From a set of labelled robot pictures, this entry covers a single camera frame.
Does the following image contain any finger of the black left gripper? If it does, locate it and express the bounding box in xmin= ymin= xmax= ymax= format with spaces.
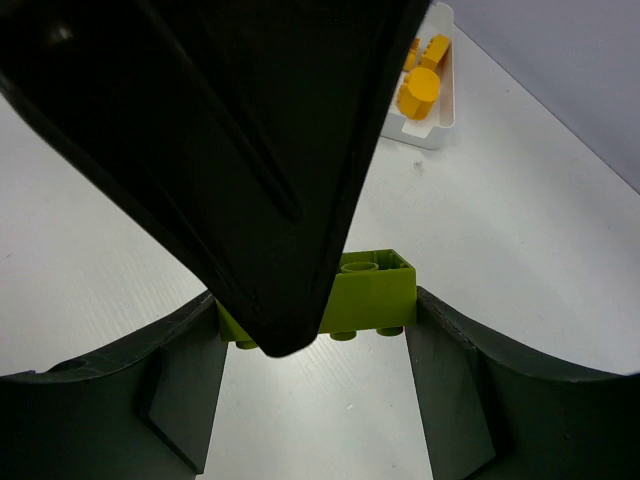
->
xmin=1 ymin=1 xmax=429 ymax=357

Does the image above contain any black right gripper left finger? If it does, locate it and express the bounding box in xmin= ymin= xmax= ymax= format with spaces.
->
xmin=1 ymin=292 xmax=227 ymax=479

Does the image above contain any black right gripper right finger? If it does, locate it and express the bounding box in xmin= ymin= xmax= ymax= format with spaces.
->
xmin=406 ymin=288 xmax=639 ymax=479

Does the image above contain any long green lego brick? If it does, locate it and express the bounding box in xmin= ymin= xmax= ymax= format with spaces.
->
xmin=208 ymin=248 xmax=417 ymax=358

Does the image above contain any yellow curved lego brick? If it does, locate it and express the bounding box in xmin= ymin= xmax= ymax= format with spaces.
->
xmin=396 ymin=67 xmax=440 ymax=121

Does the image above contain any long yellow lego brick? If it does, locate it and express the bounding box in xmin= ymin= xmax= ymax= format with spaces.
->
xmin=418 ymin=34 xmax=451 ymax=71

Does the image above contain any yellow square lego brick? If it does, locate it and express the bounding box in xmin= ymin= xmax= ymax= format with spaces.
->
xmin=402 ymin=37 xmax=420 ymax=72

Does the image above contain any clear plastic divided tray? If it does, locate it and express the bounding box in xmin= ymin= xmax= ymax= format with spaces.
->
xmin=381 ymin=2 xmax=455 ymax=150

